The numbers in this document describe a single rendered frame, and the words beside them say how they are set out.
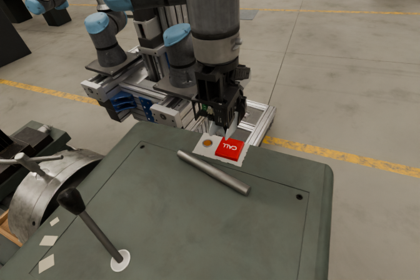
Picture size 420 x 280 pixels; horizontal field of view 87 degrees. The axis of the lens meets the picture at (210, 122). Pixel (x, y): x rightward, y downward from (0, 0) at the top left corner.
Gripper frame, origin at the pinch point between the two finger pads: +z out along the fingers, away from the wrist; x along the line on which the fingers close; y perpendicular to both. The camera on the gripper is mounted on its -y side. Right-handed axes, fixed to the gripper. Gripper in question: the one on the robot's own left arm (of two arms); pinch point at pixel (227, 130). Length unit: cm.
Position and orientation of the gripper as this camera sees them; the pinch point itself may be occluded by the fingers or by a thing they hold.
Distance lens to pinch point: 52.4
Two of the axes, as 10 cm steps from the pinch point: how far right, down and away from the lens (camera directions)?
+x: 9.0, 2.2, -3.7
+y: -4.2, 6.5, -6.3
